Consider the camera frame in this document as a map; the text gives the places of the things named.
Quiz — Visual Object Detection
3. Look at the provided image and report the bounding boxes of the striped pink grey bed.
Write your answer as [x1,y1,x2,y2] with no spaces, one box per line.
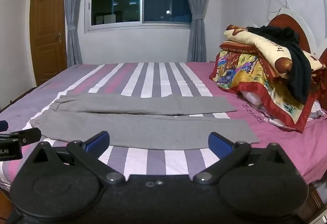
[0,62,327,189]

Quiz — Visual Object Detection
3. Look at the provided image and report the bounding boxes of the colourful red-bordered printed blanket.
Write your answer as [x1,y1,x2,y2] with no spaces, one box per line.
[209,41,327,134]

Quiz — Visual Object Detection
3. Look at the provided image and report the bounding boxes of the red-brown wooden headboard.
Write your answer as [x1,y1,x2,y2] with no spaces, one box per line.
[268,13,327,67]

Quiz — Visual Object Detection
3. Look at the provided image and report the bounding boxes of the dark wooden bed frame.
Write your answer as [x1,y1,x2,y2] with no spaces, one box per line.
[0,87,36,113]

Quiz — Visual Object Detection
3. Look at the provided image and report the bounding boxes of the brown wooden door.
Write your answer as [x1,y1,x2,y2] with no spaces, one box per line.
[29,0,67,87]

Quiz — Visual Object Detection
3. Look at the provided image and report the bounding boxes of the black garment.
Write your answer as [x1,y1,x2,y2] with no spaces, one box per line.
[246,26,312,105]

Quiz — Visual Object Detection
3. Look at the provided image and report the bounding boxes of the grey pants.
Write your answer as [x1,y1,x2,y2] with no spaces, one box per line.
[29,93,260,151]

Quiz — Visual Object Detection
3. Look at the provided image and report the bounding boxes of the grey curtain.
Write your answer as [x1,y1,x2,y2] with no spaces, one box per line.
[64,0,88,67]
[179,0,221,62]

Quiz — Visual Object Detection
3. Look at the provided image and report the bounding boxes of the white pillow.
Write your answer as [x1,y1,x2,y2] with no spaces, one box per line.
[241,90,264,106]

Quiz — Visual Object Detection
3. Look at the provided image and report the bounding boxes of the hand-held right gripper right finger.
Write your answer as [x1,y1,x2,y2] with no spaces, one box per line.
[192,132,294,185]

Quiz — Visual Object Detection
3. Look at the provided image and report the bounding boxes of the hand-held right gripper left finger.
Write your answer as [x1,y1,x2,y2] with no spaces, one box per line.
[26,131,125,186]

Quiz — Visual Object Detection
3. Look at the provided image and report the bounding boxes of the cream brown printed blanket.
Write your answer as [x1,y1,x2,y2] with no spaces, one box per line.
[223,24,326,79]

